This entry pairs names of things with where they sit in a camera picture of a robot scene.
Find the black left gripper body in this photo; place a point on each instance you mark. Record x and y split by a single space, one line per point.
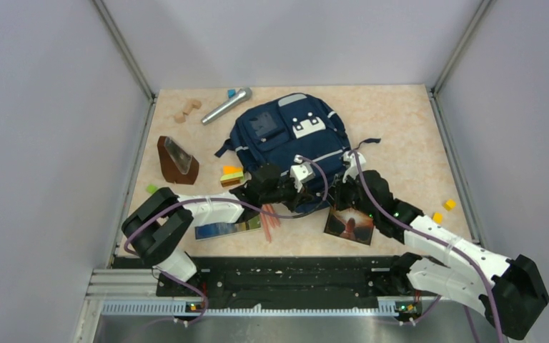
284 191

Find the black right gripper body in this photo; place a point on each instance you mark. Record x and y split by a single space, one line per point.
347 196

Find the navy blue student backpack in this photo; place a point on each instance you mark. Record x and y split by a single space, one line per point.
300 124

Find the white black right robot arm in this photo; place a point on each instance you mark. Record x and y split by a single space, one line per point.
509 293

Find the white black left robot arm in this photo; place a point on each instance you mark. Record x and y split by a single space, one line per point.
155 229

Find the Three Days To See book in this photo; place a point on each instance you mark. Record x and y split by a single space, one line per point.
351 225

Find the orange pencils bundle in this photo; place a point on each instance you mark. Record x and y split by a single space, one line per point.
269 220

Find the stacked colourful toy bricks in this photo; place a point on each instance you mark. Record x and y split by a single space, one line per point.
232 175

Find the blue green landscape book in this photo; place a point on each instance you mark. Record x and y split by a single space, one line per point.
217 230

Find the yellow cube near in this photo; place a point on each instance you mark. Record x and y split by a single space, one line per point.
437 217

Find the yellow cube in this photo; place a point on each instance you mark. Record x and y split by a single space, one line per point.
450 204
437 217

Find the brown wooden metronome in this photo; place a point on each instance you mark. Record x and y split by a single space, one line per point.
177 166

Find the silver microphone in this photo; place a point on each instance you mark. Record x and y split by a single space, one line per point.
242 95

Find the yellow cube far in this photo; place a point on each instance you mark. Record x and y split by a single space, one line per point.
450 204

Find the wooden block puzzle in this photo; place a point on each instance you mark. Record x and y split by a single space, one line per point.
189 106

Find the small green cube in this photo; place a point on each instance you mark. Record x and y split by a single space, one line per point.
151 189

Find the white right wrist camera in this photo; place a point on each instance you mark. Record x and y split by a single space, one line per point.
354 162

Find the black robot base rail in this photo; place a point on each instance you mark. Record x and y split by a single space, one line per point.
296 284

